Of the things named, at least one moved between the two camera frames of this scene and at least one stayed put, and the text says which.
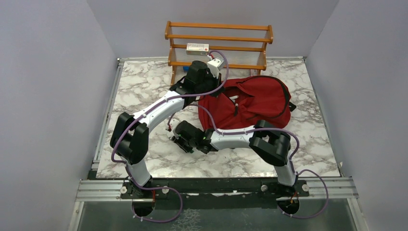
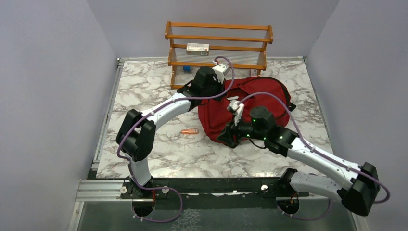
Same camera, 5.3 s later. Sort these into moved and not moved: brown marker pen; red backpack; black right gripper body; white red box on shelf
Moved: black right gripper body
Not moved: brown marker pen; white red box on shelf; red backpack
